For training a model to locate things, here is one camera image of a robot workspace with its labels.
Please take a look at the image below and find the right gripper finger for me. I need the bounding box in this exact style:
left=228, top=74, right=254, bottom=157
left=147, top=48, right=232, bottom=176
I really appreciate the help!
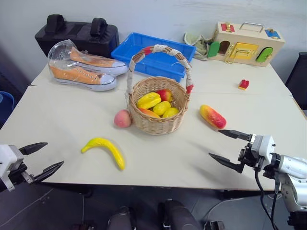
left=218, top=129, right=251, bottom=142
left=208, top=152, right=246, bottom=174

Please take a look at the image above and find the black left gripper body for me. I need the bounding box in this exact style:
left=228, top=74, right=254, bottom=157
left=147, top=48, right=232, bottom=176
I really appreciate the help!
left=8, top=162, right=37, bottom=185

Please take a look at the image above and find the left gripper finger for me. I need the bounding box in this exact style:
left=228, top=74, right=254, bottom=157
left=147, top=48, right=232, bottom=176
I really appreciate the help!
left=18, top=142, right=49, bottom=156
left=34, top=161, right=65, bottom=184

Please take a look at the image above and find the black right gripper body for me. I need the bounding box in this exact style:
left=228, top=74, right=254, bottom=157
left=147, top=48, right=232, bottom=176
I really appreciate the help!
left=237, top=134, right=265, bottom=171

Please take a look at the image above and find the red yellow long mango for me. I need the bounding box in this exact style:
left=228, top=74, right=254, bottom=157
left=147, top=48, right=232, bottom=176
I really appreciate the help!
left=199, top=104, right=227, bottom=130

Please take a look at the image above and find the blue bin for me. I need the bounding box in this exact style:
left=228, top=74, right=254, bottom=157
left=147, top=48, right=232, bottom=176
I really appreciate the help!
left=0, top=91, right=15, bottom=124

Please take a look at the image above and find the red yellow toy block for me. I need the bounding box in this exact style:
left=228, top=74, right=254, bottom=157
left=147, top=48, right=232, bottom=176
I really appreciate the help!
left=238, top=79, right=250, bottom=91

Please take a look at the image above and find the yellow banana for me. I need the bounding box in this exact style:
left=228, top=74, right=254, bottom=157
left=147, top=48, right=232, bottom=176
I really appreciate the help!
left=80, top=137, right=126, bottom=171

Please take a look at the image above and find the yellow lemon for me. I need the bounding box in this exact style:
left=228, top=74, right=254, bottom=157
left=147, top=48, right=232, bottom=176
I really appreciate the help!
left=153, top=101, right=172, bottom=116
left=162, top=107, right=180, bottom=119

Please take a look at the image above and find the dark rounded shape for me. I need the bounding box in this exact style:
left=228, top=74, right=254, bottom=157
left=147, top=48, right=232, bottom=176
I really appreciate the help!
left=157, top=199, right=202, bottom=230
left=107, top=206, right=138, bottom=230

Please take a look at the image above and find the red apple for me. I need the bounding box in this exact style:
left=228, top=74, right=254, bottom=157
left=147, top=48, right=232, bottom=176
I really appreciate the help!
left=156, top=89, right=174, bottom=103

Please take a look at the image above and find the black chair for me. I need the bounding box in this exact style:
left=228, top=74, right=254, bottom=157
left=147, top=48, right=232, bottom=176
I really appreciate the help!
left=284, top=51, right=307, bottom=111

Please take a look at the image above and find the orange canvas sneaker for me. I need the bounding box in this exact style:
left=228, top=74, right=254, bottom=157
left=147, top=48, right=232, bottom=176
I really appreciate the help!
left=69, top=46, right=129, bottom=78
left=49, top=64, right=118, bottom=92

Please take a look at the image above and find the orange mango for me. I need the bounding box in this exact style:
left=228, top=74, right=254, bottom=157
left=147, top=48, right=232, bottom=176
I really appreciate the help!
left=138, top=107, right=161, bottom=119

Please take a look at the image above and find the pink peach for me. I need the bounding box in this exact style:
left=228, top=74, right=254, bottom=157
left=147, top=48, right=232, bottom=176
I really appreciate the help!
left=113, top=109, right=133, bottom=129

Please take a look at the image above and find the yellow starfruit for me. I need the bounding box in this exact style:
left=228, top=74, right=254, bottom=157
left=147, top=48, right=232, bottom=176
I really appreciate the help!
left=136, top=92, right=162, bottom=110

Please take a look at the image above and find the green cloth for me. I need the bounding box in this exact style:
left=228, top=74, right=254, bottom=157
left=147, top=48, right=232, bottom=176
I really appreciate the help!
left=184, top=32, right=214, bottom=61

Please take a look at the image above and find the clear plastic shoe bag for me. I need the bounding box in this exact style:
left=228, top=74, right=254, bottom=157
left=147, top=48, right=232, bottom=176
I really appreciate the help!
left=47, top=38, right=118, bottom=92

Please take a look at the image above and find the wooden lock box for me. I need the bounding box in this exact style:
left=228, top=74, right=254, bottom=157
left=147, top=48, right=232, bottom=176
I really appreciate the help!
left=207, top=21, right=286, bottom=68

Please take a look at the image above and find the blue plastic tray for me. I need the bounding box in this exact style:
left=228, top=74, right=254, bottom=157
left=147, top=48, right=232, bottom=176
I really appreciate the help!
left=110, top=32, right=197, bottom=83

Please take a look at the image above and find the black carry case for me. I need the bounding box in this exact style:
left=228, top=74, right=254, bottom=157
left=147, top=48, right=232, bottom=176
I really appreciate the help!
left=34, top=14, right=120, bottom=59

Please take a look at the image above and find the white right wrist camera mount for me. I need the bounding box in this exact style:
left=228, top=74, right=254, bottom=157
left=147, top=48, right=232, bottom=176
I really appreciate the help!
left=250, top=135, right=276, bottom=166

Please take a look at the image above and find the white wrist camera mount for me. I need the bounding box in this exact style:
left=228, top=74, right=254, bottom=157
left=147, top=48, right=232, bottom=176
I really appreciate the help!
left=250, top=135, right=276, bottom=166
left=0, top=144, right=25, bottom=192

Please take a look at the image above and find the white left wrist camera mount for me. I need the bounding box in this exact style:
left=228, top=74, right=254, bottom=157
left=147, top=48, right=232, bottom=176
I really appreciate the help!
left=0, top=144, right=25, bottom=192

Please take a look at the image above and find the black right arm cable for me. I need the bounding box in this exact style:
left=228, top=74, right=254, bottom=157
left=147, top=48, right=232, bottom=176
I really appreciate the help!
left=254, top=167, right=282, bottom=230

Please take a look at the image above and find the wicker basket with handle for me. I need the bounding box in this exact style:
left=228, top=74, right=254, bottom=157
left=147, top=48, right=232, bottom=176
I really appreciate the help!
left=124, top=44, right=194, bottom=136

